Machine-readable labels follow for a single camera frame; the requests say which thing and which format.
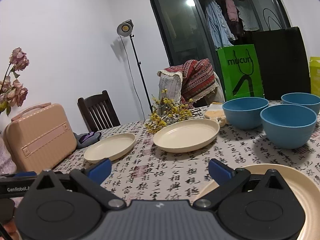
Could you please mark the hanging white garment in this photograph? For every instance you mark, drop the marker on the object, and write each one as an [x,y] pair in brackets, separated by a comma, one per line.
[247,15]

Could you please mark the dark sliding glass door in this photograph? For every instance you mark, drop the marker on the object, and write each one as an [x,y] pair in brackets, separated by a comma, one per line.
[184,28]

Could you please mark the green snack box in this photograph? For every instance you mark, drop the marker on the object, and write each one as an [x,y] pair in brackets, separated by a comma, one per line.
[315,75]

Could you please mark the hanging blue shirt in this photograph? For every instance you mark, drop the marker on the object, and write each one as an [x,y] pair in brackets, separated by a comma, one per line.
[218,27]

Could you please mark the green paper shopping bag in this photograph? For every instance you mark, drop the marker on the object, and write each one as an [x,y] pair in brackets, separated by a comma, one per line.
[240,71]

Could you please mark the calligraphy print tablecloth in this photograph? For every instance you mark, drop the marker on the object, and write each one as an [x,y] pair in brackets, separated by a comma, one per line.
[150,173]

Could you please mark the glittery pink vase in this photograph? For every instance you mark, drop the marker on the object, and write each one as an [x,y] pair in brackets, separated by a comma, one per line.
[7,166]

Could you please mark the blue bowl right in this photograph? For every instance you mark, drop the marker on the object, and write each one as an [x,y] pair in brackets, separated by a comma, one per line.
[304,99]

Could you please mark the dried pink roses bouquet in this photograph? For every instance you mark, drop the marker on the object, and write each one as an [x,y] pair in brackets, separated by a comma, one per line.
[13,92]

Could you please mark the red patterned blanket on chair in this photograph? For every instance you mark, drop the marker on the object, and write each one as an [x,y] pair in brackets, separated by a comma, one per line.
[192,81]

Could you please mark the blue bowl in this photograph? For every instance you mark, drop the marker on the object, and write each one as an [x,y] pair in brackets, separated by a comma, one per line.
[288,126]
[304,99]
[244,113]

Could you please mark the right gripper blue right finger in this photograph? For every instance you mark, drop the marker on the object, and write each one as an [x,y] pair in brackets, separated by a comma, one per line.
[229,182]

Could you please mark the cream plate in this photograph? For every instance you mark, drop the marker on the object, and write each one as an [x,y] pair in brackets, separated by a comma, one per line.
[186,136]
[113,148]
[278,202]

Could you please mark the dark wooden chair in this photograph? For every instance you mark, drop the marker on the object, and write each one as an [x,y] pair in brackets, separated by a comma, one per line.
[98,112]

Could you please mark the black paper bag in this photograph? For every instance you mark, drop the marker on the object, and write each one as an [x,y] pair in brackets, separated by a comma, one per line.
[282,60]

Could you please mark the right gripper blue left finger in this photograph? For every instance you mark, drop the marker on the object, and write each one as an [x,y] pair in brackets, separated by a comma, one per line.
[88,181]

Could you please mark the blue bowl left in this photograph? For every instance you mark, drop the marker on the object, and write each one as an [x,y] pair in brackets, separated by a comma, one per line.
[244,113]

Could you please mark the grey purple cloth pouch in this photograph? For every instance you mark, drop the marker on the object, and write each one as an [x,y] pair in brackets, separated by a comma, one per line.
[87,139]

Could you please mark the hanging pink garment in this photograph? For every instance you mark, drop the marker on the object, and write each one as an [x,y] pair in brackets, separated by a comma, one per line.
[232,11]

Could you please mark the pink small suitcase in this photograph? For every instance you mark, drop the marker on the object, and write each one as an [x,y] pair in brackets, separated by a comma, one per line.
[39,137]

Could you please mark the yellow dotted work glove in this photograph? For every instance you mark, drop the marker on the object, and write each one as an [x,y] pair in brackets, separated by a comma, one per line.
[215,112]

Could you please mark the yellow flower branches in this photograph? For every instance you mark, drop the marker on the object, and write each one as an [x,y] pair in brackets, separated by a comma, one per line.
[166,111]

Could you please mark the blue bowl front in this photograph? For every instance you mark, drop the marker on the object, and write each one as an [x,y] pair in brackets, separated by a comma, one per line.
[288,126]

